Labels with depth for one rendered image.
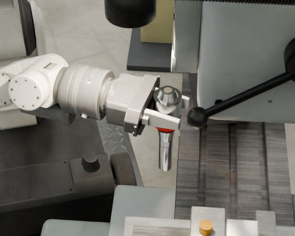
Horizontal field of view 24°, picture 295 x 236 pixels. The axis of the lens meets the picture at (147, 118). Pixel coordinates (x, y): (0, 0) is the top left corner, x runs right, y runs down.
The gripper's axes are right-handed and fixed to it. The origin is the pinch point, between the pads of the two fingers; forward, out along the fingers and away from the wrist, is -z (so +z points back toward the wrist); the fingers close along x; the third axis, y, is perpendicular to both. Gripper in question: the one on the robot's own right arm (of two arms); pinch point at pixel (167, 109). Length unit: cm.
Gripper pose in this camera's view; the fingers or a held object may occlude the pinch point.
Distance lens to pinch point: 113.9
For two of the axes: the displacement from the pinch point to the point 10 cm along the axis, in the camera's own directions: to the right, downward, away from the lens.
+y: 0.0, 7.1, 7.0
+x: 3.2, -6.6, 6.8
